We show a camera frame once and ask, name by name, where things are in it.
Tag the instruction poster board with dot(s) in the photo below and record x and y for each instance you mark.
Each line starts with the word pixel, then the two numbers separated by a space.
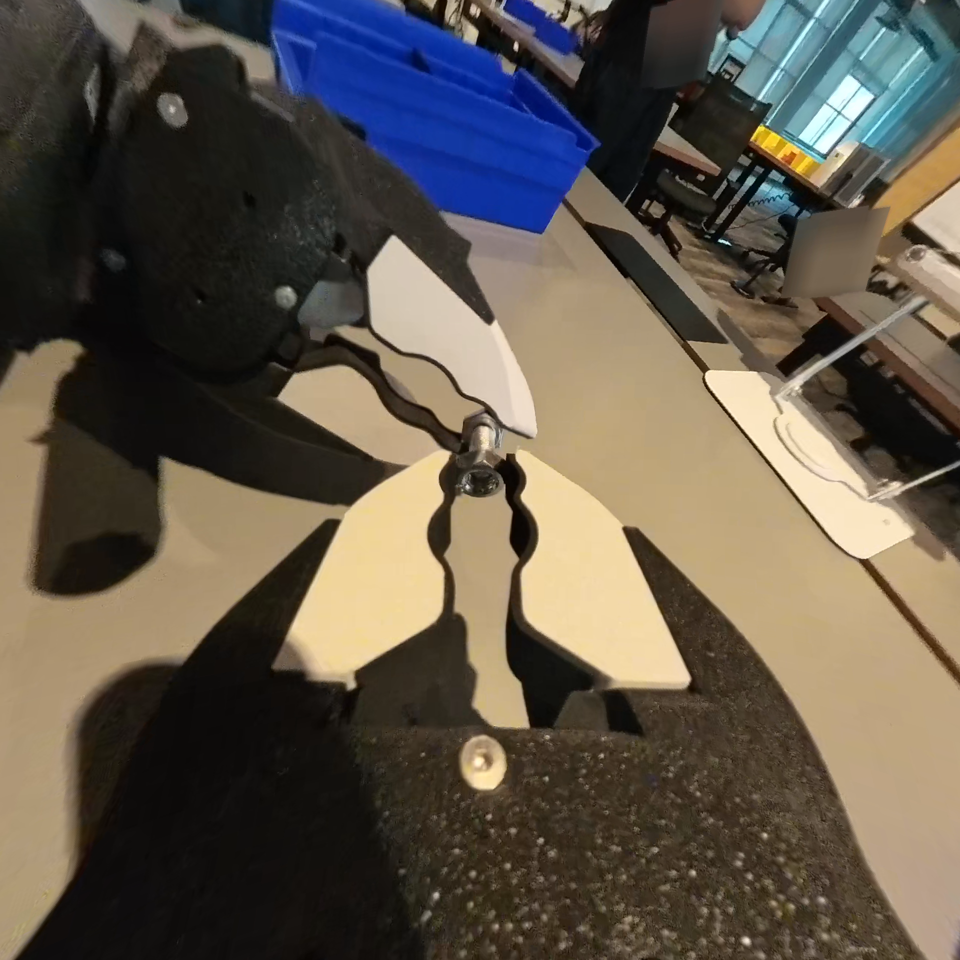
pixel 930 195

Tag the grey flat panel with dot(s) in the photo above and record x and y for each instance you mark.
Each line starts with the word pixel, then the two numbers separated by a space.
pixel 832 251

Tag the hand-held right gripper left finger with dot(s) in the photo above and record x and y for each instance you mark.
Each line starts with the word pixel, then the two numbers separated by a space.
pixel 375 585

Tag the person's left forearm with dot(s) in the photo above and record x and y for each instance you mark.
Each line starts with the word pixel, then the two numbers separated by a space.
pixel 45 187

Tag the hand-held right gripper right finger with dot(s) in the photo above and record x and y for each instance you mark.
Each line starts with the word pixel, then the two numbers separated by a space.
pixel 592 592

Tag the row of yellow bins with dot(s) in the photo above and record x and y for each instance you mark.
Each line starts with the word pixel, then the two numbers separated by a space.
pixel 780 146

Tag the black office chair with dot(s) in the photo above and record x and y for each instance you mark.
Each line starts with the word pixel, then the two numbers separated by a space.
pixel 720 127

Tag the silver hex bolt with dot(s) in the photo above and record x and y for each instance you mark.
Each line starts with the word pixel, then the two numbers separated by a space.
pixel 480 431

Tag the small blue bin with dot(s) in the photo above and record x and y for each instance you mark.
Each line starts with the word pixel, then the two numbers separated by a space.
pixel 540 19

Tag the white storage box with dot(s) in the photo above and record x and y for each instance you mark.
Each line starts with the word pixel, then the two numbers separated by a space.
pixel 851 169

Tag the wooden office desk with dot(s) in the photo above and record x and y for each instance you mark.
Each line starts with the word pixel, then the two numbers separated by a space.
pixel 555 64

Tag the large blue plastic bin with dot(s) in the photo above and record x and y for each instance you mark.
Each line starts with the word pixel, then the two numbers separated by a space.
pixel 450 127

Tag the silver hex nut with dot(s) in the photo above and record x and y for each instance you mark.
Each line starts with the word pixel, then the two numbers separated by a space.
pixel 474 480

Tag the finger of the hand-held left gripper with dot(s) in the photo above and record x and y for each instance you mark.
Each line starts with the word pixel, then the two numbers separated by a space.
pixel 390 390
pixel 442 337

